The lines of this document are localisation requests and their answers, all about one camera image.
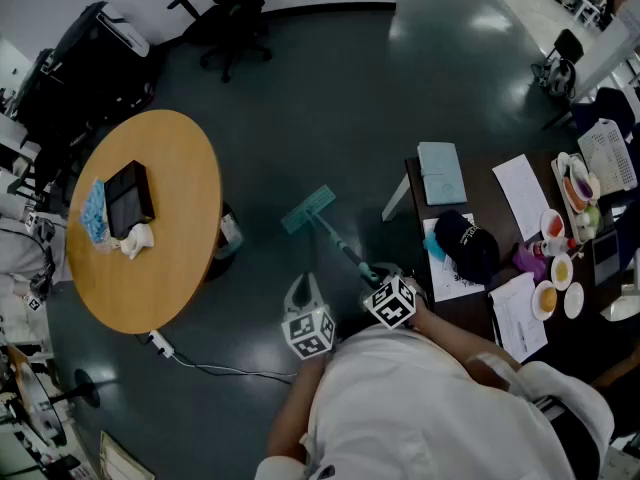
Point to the person's left forearm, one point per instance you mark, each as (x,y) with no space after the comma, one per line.
(295,408)

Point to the teal cloth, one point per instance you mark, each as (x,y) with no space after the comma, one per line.
(432,247)

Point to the orange carrot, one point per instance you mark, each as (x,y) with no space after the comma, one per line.
(574,195)

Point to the white paper sheet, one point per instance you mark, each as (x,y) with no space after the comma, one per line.
(522,195)

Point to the bag of blue packets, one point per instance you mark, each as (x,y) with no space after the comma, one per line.
(94,215)

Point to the purple bag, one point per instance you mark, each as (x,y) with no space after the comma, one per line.
(530,263)

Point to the small waste bin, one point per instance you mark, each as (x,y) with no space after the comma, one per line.
(229,230)

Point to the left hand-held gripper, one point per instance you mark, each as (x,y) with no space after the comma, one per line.
(309,335)

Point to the dark blue chair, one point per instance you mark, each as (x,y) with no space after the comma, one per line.
(607,105)

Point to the black cap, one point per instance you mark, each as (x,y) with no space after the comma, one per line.
(467,245)

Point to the white power strip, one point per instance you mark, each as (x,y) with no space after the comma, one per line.
(161,343)

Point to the empty white plate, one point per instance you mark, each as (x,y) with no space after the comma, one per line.
(574,300)

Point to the black office chair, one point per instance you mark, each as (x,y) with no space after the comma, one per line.
(230,23)

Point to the person's white shirt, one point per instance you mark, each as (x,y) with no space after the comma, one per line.
(410,408)

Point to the printed paper sheet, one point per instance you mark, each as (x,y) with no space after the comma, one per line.
(450,285)

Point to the round wooden table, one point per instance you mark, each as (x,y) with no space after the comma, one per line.
(170,178)

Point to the black flat box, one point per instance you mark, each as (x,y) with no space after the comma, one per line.
(127,198)

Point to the clear bottle red cap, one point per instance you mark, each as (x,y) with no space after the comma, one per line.
(552,247)

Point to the white device on cart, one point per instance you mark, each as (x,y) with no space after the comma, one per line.
(125,30)

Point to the dark wooden desk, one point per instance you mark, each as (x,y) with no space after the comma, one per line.
(480,203)

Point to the grey laptop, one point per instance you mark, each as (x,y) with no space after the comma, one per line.
(606,258)

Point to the teal mop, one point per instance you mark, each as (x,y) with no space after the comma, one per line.
(307,208)

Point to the round dark glass table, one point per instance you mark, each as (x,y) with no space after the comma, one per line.
(45,408)

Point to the black chair with headphones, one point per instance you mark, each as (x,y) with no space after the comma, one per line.
(567,50)

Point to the black round stand base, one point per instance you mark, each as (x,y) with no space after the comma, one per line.
(86,388)

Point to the framed picture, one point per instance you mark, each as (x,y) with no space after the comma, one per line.
(120,460)

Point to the white crumpled cloth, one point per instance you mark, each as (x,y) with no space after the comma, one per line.
(136,240)

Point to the white rounded object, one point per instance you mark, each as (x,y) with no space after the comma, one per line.
(622,310)

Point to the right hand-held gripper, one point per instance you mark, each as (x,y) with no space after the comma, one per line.
(392,303)

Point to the green vegetable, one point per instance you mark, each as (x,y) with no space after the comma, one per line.
(591,216)

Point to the stack of white papers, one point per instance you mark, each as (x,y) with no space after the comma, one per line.
(517,318)

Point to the teal notebook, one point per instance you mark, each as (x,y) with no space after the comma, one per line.
(445,189)
(437,158)

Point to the white plate with red food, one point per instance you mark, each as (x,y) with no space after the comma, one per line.
(553,225)

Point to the purple eggplant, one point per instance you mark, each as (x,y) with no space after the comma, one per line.
(586,185)

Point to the white plate with yellow food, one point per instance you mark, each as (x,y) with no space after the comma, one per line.
(561,271)

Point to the bowls and cups group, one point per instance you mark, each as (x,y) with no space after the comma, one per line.
(562,168)

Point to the person's right hand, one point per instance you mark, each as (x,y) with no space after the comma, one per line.
(422,300)

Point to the black equipment cart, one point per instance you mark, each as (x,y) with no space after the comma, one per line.
(85,78)

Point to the white perforated basket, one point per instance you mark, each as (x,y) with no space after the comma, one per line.
(607,158)

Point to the white plate with bread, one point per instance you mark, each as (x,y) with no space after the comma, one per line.
(545,300)

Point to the person's right forearm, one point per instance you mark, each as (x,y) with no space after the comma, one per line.
(460,343)

